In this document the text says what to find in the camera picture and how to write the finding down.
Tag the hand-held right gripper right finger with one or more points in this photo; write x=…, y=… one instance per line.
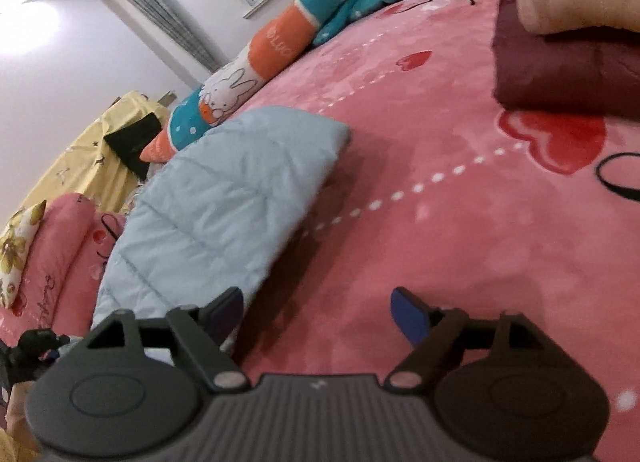
x=407, y=316

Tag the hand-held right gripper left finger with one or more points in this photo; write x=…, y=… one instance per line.
x=226, y=311

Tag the light blue padded jacket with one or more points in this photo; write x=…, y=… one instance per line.
x=215, y=202

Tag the pink pillow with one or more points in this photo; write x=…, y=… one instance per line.
x=107, y=237
x=57, y=252

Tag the floral pillow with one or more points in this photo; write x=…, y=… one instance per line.
x=17, y=247

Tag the pink heart print blanket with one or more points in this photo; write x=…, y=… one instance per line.
x=450, y=222

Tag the black pillow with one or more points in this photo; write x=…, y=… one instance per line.
x=132, y=145

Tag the yellow star print sheet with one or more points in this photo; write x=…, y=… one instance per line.
x=85, y=157

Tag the rabbit print fleece blanket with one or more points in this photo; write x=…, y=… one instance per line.
x=280, y=37

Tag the maroon folded garment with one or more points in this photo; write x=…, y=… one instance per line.
x=560, y=67

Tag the grey curtain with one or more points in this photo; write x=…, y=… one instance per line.
x=165, y=17

